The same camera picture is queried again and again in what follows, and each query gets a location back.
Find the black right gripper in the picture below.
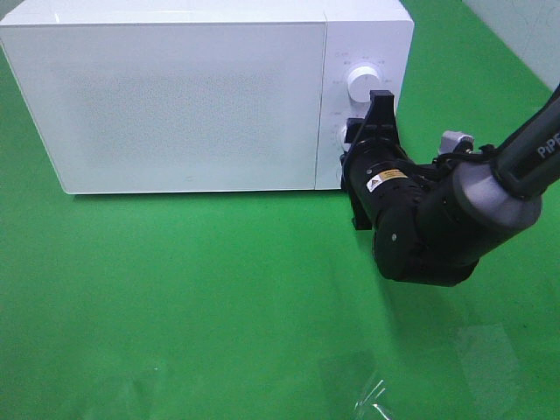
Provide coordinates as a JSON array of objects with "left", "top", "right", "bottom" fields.
[{"left": 340, "top": 90, "right": 427, "bottom": 232}]

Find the white microwave knob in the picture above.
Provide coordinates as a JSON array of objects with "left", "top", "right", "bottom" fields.
[
  {"left": 346, "top": 65, "right": 381, "bottom": 103},
  {"left": 334, "top": 125, "right": 350, "bottom": 152}
]

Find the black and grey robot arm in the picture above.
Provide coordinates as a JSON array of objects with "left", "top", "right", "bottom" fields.
[{"left": 340, "top": 90, "right": 559, "bottom": 286}]

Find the white microwave oven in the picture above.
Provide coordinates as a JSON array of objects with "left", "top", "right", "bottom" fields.
[{"left": 1, "top": 1, "right": 414, "bottom": 190}]

